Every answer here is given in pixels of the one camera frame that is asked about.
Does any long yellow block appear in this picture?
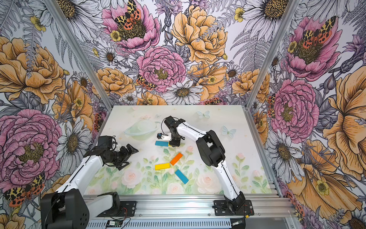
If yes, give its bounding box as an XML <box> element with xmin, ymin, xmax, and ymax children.
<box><xmin>155</xmin><ymin>163</ymin><xmax>171</xmax><ymax>171</ymax></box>

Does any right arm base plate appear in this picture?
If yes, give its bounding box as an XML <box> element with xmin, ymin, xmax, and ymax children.
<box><xmin>212</xmin><ymin>199</ymin><xmax>254</xmax><ymax>217</ymax></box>

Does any aluminium front rail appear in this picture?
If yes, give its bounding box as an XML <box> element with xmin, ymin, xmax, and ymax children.
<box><xmin>51</xmin><ymin>195</ymin><xmax>296</xmax><ymax>220</ymax></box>

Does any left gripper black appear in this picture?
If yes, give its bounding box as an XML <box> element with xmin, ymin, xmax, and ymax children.
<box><xmin>105</xmin><ymin>144</ymin><xmax>138</xmax><ymax>171</ymax></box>

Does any right aluminium corner post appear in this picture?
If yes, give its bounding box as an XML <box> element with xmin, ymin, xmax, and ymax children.
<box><xmin>245</xmin><ymin>0</ymin><xmax>300</xmax><ymax>111</ymax></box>

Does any aluminium corner post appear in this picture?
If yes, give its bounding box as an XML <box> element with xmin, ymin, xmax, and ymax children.
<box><xmin>245</xmin><ymin>0</ymin><xmax>300</xmax><ymax>111</ymax></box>
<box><xmin>45</xmin><ymin>1</ymin><xmax>113</xmax><ymax>112</ymax></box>

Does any white vented cable duct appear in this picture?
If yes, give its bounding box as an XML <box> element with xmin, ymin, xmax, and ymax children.
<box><xmin>86</xmin><ymin>219</ymin><xmax>232</xmax><ymax>229</ymax></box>

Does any orange block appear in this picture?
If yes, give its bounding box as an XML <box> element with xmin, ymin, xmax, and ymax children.
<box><xmin>170</xmin><ymin>153</ymin><xmax>183</xmax><ymax>166</ymax></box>

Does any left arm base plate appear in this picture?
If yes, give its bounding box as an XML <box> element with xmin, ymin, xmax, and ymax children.
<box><xmin>98</xmin><ymin>201</ymin><xmax>137</xmax><ymax>217</ymax></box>

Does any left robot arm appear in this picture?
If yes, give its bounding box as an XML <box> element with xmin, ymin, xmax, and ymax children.
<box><xmin>40</xmin><ymin>135</ymin><xmax>138</xmax><ymax>229</ymax></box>

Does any teal block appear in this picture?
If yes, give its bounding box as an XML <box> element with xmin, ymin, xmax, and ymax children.
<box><xmin>175</xmin><ymin>169</ymin><xmax>189</xmax><ymax>184</ymax></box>
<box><xmin>155</xmin><ymin>141</ymin><xmax>169</xmax><ymax>147</ymax></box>

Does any small green circuit board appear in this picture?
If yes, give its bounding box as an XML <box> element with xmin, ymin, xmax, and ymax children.
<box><xmin>105</xmin><ymin>219</ymin><xmax>124</xmax><ymax>228</ymax></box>

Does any left aluminium corner post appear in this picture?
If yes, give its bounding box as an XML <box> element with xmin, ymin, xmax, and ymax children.
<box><xmin>45</xmin><ymin>1</ymin><xmax>113</xmax><ymax>112</ymax></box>

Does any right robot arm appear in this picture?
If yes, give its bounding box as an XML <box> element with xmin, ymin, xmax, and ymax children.
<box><xmin>162</xmin><ymin>116</ymin><xmax>246</xmax><ymax>215</ymax></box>

